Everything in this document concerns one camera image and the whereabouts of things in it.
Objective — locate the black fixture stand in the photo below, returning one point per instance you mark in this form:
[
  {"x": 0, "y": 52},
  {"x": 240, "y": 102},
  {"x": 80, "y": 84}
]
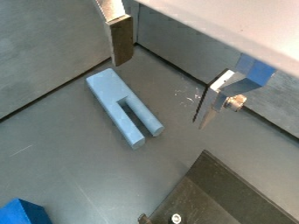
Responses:
[{"x": 213, "y": 196}]

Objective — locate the light blue square-circle object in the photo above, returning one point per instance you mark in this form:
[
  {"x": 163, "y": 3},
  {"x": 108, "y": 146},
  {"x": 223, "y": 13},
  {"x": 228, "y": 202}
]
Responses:
[{"x": 114, "y": 95}]

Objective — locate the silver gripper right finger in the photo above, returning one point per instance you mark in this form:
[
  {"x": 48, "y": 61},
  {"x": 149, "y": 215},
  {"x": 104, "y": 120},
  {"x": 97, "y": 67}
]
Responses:
[{"x": 224, "y": 92}]

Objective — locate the blue foam shape tray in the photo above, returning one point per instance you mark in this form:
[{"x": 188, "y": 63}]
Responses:
[{"x": 22, "y": 212}]

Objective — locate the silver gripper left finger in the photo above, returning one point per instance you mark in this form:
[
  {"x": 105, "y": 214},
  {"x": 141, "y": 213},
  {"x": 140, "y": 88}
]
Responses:
[{"x": 118, "y": 27}]

